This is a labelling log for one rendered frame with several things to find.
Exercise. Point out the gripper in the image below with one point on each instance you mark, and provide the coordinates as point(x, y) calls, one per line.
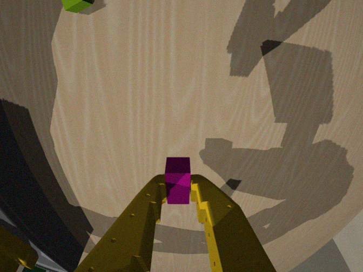
point(128, 244)

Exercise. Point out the magenta rod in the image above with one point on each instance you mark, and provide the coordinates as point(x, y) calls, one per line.
point(177, 178)

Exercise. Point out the lime green rod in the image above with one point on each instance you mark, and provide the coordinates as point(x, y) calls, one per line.
point(76, 5)

